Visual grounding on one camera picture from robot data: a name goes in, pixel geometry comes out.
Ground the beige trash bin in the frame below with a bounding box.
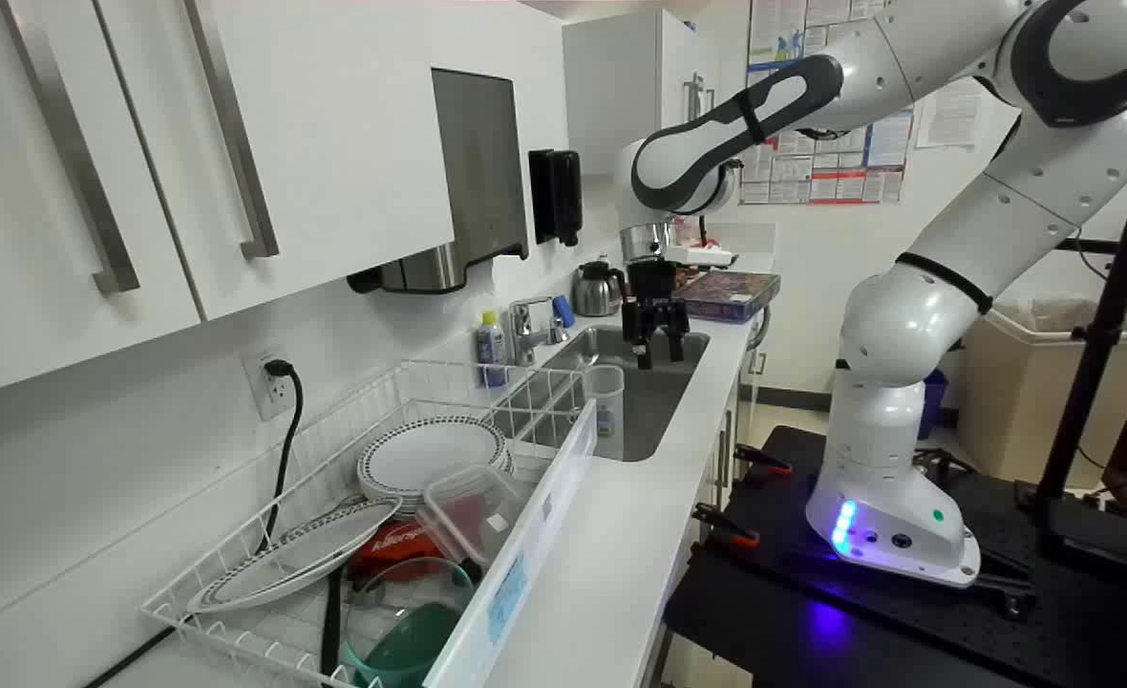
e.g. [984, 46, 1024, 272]
[955, 300, 1127, 490]

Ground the wall poster calendar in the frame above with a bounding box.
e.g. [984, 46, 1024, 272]
[733, 0, 915, 211]

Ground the black power cable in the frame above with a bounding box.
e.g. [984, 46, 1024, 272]
[79, 360, 305, 688]

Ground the black camera stand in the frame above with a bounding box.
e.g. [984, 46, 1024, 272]
[1030, 92, 1127, 576]

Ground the steel coffee carafe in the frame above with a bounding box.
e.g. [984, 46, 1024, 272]
[568, 261, 631, 321]

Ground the clear plastic jar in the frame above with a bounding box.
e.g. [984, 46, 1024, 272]
[582, 363, 631, 464]

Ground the white upper cabinet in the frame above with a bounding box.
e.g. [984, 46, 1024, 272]
[0, 0, 457, 405]

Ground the small white wall cabinet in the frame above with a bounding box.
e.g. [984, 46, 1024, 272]
[559, 9, 724, 184]

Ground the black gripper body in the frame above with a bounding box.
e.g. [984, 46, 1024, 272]
[617, 295, 695, 346]

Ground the black robot table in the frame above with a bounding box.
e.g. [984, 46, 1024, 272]
[662, 423, 1127, 688]

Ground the oval white plate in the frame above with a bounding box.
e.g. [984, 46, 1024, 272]
[193, 498, 400, 614]

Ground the steel cabinet handle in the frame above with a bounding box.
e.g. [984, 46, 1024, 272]
[0, 0, 142, 300]
[178, 0, 281, 263]

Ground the white drain tray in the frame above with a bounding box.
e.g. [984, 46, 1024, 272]
[421, 403, 599, 688]

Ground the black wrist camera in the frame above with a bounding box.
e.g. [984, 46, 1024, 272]
[626, 261, 681, 304]

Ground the red black clamp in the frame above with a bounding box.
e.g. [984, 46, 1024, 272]
[692, 500, 762, 555]
[733, 439, 799, 482]

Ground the black utensil handle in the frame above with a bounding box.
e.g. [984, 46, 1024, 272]
[318, 569, 349, 681]

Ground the clear glass bowl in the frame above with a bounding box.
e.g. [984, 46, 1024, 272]
[336, 555, 476, 642]

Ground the dark blue box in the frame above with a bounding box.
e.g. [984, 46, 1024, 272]
[670, 269, 784, 326]

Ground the red item in rack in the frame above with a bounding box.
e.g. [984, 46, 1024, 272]
[354, 520, 444, 583]

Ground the dish soap bottle blue label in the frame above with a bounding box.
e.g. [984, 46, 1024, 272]
[470, 305, 513, 394]

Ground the chrome faucet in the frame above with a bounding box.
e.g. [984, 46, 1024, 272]
[503, 295, 566, 368]

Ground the stainless paper towel dispenser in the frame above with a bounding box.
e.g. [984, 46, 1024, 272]
[344, 64, 536, 300]

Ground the stainless steel sink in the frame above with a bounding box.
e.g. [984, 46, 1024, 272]
[536, 321, 715, 468]

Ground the black soap dispenser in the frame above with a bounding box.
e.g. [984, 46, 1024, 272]
[528, 146, 583, 250]

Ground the green bowl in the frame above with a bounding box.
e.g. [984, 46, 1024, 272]
[344, 604, 462, 688]

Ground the clear plastic container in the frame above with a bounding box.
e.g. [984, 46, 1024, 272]
[421, 464, 532, 565]

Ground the round white plate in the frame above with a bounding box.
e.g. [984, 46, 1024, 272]
[354, 416, 513, 505]

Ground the white wire dish rack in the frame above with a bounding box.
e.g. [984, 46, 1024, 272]
[137, 357, 597, 688]

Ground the white wall outlet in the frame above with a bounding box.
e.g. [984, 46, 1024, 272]
[245, 346, 302, 421]

